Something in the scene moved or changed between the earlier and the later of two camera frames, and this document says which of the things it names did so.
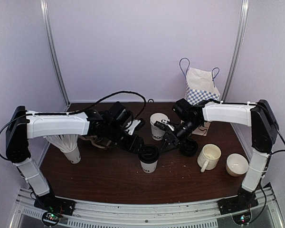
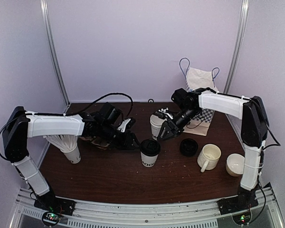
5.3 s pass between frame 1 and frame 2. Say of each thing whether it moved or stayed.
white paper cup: moved
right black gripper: moved
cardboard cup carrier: stayed
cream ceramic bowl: stayed
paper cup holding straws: stayed
